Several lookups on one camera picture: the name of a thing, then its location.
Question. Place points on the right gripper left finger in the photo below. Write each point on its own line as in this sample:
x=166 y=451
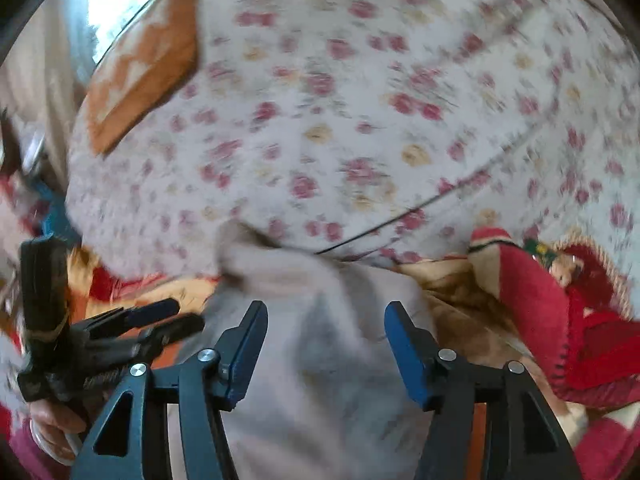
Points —
x=160 y=421

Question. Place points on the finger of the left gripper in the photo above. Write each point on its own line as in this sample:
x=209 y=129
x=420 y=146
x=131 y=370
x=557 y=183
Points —
x=152 y=313
x=155 y=339

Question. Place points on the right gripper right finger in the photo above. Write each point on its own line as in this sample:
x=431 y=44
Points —
x=522 y=438

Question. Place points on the grey beige jacket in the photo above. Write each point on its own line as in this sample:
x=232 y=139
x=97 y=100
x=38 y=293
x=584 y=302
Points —
x=326 y=400

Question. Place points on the blue clothing pile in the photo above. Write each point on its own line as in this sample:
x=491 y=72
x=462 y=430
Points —
x=55 y=221

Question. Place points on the person left hand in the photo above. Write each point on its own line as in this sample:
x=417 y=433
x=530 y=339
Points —
x=56 y=429

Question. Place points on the orange red fleece blanket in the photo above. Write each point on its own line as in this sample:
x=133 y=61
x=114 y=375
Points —
x=526 y=295

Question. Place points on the beige curtain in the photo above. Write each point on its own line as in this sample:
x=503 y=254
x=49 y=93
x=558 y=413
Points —
x=39 y=82

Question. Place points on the orange checkered pillow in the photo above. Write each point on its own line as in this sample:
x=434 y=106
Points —
x=156 y=51

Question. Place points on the floral quilt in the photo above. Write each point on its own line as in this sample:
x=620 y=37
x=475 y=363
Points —
x=386 y=129

